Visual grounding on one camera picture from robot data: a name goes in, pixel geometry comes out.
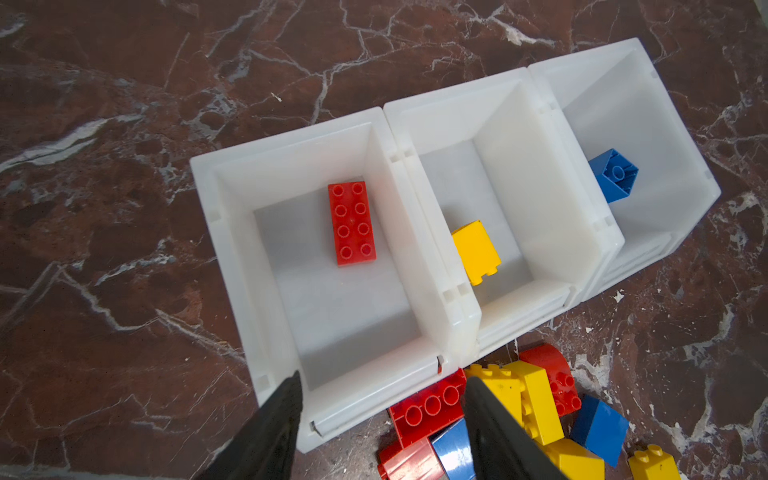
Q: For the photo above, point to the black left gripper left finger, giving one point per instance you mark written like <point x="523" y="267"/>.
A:
<point x="265" y="447"/>

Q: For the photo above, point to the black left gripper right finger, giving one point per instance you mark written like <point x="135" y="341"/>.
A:
<point x="500" y="447"/>

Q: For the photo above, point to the yellow tall lego brick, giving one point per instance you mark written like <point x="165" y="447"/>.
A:
<point x="524" y="390"/>

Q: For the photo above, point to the red long lego brick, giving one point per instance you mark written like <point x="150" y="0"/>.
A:
<point x="351" y="221"/>

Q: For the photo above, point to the blue lego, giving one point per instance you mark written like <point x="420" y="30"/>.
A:
<point x="615" y="174"/>

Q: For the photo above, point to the blue lego brick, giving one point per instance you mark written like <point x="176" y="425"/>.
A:
<point x="600" y="429"/>

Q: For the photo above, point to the small yellow lego brick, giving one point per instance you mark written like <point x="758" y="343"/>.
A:
<point x="653" y="464"/>

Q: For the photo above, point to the white left plastic bin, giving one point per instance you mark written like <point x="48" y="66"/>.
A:
<point x="361" y="337"/>

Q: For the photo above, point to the white plastic bin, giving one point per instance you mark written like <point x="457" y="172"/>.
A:
<point x="498" y="151"/>
<point x="361" y="337"/>
<point x="611" y="98"/>

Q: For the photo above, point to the white middle plastic bin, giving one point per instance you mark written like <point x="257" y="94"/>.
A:
<point x="498" y="151"/>

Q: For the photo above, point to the white right plastic bin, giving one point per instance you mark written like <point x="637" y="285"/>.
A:
<point x="611" y="98"/>

